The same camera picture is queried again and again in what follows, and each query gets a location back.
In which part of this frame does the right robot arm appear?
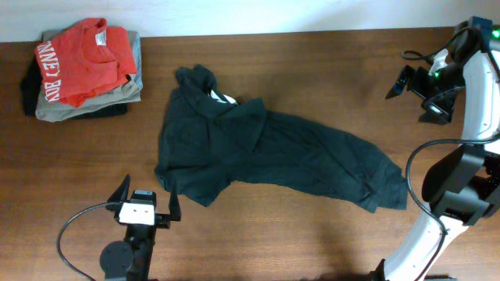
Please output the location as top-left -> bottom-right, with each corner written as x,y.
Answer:
368,16 -> 499,281

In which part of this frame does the red folded t-shirt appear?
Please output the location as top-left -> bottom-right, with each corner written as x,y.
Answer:
34,18 -> 138,108

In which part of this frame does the black folded garment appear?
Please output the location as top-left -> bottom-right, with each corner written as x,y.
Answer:
20,59 -> 128,119

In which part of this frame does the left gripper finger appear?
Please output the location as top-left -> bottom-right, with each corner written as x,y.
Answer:
107,174 -> 130,203
169,187 -> 181,222

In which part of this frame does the dark green t-shirt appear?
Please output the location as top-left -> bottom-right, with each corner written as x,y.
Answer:
155,65 -> 407,212

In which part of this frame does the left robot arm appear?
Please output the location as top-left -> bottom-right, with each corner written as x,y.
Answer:
99,176 -> 181,281

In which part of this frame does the olive grey folded garment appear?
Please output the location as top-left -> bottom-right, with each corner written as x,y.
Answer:
34,31 -> 143,123

